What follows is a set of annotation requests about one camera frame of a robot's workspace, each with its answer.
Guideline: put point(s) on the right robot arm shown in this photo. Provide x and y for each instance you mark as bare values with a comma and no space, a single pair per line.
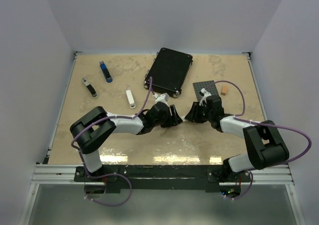
264,144

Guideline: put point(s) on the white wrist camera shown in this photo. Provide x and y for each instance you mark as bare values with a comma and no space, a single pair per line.
205,94
162,98

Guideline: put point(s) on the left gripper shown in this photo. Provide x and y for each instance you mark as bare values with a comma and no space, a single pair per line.
173,120

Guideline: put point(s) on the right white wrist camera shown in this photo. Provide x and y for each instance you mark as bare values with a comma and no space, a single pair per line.
205,94

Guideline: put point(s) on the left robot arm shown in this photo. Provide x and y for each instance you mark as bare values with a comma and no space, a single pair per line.
92,130

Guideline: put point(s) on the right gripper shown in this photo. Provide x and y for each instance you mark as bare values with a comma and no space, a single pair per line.
193,115

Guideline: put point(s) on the blue stapler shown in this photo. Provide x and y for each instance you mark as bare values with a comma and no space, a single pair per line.
106,72

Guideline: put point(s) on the black hard case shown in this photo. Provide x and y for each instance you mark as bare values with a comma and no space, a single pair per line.
168,72

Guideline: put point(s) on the aluminium frame rail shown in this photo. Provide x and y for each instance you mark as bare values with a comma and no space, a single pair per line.
46,174

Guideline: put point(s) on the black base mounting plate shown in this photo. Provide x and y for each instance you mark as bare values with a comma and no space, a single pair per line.
115,178

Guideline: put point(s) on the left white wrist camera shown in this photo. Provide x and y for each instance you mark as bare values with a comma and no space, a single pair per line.
162,98

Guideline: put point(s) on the grey studded baseplate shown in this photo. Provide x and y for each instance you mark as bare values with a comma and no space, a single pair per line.
208,85

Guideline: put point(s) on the plain wooden block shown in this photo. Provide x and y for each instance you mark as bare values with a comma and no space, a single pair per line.
224,90

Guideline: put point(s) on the black and silver stapler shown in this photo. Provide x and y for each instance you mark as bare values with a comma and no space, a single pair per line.
90,88

